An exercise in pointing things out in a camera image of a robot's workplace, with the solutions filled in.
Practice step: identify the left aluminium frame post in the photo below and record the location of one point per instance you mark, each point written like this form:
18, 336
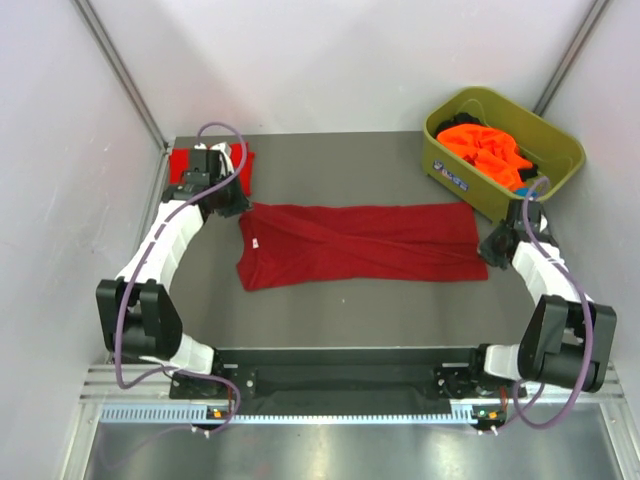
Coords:
98, 31

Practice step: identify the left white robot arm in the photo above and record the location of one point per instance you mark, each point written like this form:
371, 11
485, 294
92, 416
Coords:
138, 318

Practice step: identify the aluminium frame post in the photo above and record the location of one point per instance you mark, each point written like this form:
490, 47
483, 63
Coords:
595, 13
98, 31

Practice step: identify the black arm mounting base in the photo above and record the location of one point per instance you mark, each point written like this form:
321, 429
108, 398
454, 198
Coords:
357, 381

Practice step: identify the dark red t-shirt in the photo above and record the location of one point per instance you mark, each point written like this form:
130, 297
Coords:
289, 244

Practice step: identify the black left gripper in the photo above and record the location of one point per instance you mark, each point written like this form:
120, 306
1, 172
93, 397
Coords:
240, 204

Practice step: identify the black garment in bin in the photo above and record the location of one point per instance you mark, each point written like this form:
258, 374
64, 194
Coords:
461, 118

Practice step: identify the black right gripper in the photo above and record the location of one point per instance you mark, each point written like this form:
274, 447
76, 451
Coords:
486, 251

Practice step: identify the right aluminium frame post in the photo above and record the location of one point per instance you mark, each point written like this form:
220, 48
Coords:
595, 13

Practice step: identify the orange t-shirt in bin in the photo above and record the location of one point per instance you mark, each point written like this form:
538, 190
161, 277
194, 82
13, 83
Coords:
491, 151

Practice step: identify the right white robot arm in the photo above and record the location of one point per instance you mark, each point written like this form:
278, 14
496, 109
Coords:
564, 327

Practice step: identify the olive green plastic bin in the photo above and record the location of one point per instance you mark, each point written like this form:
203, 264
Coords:
557, 154

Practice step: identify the slotted grey cable duct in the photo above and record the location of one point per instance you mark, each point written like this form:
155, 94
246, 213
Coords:
201, 414

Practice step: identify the folded bright red t-shirt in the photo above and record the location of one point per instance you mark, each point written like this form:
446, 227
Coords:
179, 162

